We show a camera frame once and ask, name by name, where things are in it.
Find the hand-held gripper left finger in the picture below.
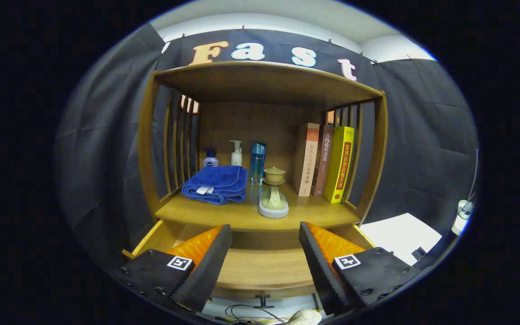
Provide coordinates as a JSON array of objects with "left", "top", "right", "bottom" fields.
[{"left": 112, "top": 224, "right": 233, "bottom": 314}]

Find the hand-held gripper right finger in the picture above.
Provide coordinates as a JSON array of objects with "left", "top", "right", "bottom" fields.
[{"left": 298, "top": 221, "right": 423, "bottom": 316}]

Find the wooden drawer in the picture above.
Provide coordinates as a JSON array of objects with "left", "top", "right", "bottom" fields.
[{"left": 121, "top": 220, "right": 376, "bottom": 308}]

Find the green soap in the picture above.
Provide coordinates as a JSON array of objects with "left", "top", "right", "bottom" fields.
[{"left": 259, "top": 186, "right": 289, "bottom": 219}]

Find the wooden countertop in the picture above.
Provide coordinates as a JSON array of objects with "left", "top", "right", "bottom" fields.
[{"left": 155, "top": 181, "right": 361, "bottom": 232}]

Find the wooden cabinet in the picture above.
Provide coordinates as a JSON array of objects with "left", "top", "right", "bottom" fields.
[{"left": 137, "top": 61, "right": 389, "bottom": 235}]

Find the pale rounded floor object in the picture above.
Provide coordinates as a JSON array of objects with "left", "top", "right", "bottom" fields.
[{"left": 287, "top": 309, "right": 322, "bottom": 325}]

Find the white desk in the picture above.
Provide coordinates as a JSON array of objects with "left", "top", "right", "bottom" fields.
[{"left": 359, "top": 213, "right": 442, "bottom": 266}]

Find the folded blue towel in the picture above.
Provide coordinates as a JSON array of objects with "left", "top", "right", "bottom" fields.
[{"left": 181, "top": 165, "right": 248, "bottom": 206}]

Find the yellow book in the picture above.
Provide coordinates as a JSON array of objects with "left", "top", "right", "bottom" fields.
[{"left": 324, "top": 126, "right": 355, "bottom": 204}]

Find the beige lidded teacup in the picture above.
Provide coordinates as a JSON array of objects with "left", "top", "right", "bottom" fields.
[{"left": 263, "top": 167, "right": 287, "bottom": 186}]

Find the brown book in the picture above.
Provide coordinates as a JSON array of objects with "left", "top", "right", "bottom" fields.
[{"left": 311, "top": 125, "right": 335, "bottom": 196}]

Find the orange and white book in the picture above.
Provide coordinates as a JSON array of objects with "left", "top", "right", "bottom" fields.
[{"left": 292, "top": 123, "right": 320, "bottom": 197}]

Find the white pump bottle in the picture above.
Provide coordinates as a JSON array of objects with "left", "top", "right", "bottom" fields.
[{"left": 230, "top": 140, "right": 243, "bottom": 167}]

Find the blue glass bottle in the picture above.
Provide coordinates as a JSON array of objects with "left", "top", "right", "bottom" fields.
[{"left": 251, "top": 142, "right": 266, "bottom": 185}]

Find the white green device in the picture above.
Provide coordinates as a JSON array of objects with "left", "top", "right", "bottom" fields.
[{"left": 451, "top": 200, "right": 474, "bottom": 237}]

